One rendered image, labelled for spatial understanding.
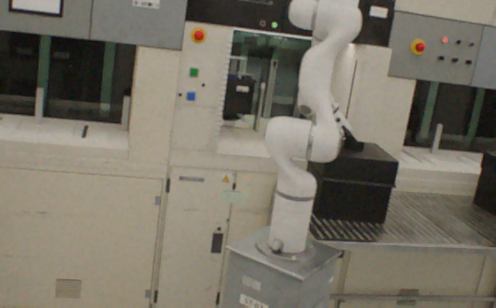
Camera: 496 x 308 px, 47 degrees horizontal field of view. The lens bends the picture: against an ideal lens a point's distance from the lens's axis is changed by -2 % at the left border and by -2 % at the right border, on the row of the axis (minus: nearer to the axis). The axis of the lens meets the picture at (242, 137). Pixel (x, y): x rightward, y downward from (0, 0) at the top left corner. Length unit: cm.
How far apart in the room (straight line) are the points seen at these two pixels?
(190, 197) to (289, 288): 87
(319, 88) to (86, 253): 132
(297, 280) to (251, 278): 16
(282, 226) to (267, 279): 17
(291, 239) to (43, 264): 121
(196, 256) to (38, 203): 72
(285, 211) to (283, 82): 170
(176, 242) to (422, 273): 124
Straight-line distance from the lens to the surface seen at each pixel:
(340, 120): 219
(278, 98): 337
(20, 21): 235
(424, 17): 263
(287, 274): 174
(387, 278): 294
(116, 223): 252
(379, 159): 218
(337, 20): 178
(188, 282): 266
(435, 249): 219
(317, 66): 174
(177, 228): 254
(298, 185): 174
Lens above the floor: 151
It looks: 13 degrees down
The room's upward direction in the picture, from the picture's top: 8 degrees clockwise
